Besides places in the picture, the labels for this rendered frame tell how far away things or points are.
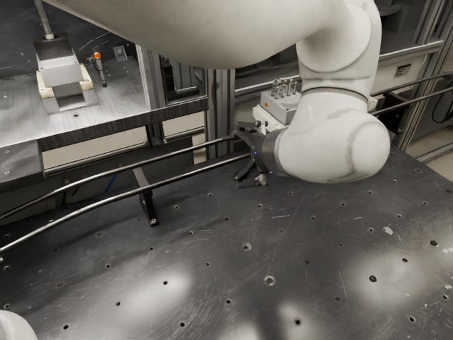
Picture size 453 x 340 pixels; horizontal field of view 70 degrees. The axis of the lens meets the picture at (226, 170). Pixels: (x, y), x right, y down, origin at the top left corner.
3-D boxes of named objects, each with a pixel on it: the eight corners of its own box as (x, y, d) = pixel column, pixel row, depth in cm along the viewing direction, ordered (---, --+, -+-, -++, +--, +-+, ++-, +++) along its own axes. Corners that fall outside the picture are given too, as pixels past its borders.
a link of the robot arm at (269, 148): (319, 125, 57) (298, 129, 63) (276, 123, 53) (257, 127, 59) (319, 177, 57) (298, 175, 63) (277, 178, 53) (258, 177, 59)
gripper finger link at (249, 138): (254, 152, 65) (255, 146, 65) (231, 133, 74) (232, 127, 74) (270, 152, 67) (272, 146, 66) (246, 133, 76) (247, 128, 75)
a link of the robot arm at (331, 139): (317, 187, 57) (330, 116, 58) (397, 193, 43) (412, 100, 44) (267, 174, 53) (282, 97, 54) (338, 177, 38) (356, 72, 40)
